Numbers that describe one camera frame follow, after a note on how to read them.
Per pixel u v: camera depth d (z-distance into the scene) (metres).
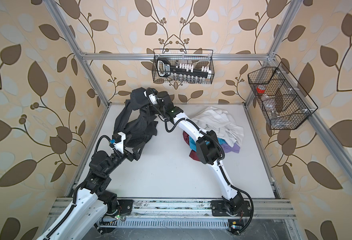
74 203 0.50
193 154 0.92
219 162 0.61
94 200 0.54
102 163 0.56
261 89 0.87
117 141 0.61
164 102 0.71
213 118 0.98
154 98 0.79
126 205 0.74
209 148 0.61
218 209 0.73
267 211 0.74
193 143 0.91
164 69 0.86
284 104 0.73
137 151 0.69
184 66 0.83
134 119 0.89
